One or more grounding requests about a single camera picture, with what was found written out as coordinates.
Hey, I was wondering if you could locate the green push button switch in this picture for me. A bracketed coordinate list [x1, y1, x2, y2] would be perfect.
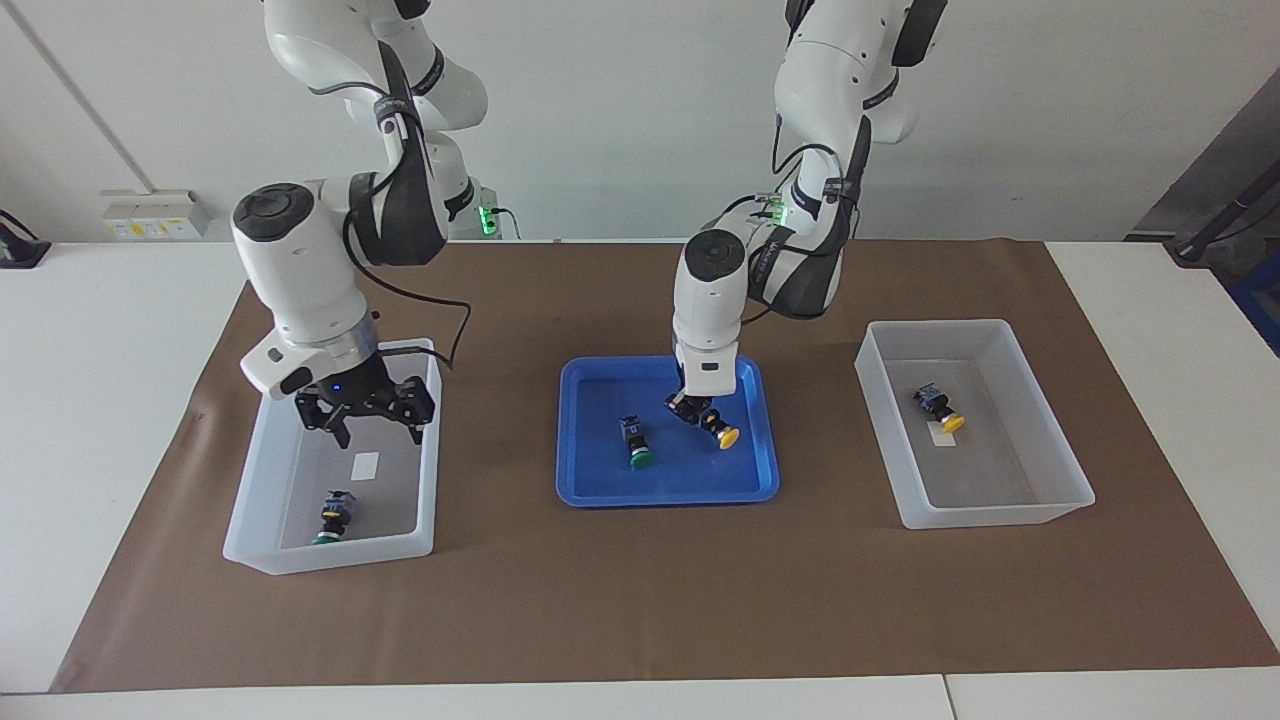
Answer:
[618, 415, 657, 471]
[312, 489, 358, 547]

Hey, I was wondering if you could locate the dark grey panel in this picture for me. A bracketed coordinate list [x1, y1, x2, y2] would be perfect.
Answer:
[1128, 68, 1280, 241]

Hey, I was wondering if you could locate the white translucent plastic box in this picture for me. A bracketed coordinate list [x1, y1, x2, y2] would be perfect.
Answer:
[222, 338, 443, 576]
[855, 319, 1096, 530]

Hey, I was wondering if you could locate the white wall socket box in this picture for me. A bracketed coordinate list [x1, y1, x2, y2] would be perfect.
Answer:
[100, 189, 213, 242]

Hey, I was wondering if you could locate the blue plastic tray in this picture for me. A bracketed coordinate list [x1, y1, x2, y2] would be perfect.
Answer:
[556, 355, 781, 508]

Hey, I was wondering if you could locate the black stand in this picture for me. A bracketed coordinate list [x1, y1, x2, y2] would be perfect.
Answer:
[1165, 180, 1280, 266]

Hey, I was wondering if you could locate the brown paper table mat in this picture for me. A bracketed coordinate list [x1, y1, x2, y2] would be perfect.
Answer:
[50, 238, 1280, 694]

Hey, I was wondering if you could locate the black desk object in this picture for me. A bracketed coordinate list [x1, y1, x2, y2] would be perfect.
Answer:
[0, 208, 53, 269]

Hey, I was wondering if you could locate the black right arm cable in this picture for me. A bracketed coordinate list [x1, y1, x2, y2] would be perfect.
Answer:
[340, 175, 473, 373]

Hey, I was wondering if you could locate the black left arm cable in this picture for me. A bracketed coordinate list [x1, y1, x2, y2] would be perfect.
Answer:
[700, 110, 863, 329]

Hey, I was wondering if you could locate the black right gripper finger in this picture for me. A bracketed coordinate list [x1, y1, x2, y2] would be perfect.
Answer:
[395, 378, 438, 447]
[296, 392, 351, 449]

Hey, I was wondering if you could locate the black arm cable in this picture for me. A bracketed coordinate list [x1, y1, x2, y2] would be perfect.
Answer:
[340, 175, 473, 373]
[700, 110, 863, 329]

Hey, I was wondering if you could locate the yellow push button switch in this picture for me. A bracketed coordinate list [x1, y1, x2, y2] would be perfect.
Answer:
[912, 382, 967, 434]
[698, 405, 742, 451]

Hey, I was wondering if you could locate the white wall cable conduit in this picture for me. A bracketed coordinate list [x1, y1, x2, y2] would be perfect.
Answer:
[10, 0, 156, 193]

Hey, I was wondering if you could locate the blue crate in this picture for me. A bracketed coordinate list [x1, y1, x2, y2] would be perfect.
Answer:
[1228, 268, 1280, 358]

